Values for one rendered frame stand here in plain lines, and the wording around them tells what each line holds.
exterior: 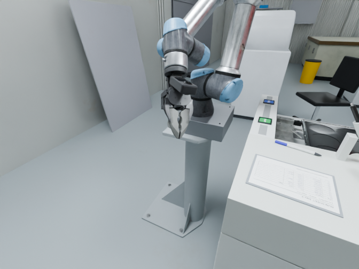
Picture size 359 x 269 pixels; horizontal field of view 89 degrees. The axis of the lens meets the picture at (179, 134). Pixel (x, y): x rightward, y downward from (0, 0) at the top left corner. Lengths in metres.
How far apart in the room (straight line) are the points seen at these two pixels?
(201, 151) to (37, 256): 1.31
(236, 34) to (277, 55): 2.06
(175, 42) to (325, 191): 0.57
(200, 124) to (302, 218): 0.60
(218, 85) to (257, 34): 2.15
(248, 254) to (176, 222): 0.99
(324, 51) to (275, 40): 3.65
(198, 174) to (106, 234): 0.84
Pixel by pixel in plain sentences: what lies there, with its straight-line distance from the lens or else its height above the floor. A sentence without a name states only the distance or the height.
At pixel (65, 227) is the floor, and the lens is 1.80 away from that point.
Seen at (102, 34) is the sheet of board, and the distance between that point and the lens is 2.82.
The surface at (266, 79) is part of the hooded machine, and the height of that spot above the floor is 0.67.
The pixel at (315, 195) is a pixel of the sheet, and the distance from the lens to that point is 0.58.
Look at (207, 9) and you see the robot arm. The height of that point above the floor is 1.38.
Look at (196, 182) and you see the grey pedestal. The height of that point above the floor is 0.44.
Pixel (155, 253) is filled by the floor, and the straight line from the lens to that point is 1.49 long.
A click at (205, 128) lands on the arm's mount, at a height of 0.88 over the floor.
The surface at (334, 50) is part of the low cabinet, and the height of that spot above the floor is 0.76.
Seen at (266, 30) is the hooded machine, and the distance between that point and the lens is 2.97.
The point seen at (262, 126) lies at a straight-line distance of 0.86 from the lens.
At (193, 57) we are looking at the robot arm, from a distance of 0.68.
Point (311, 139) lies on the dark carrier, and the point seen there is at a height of 0.90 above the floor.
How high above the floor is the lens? 1.33
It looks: 31 degrees down
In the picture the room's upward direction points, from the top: straight up
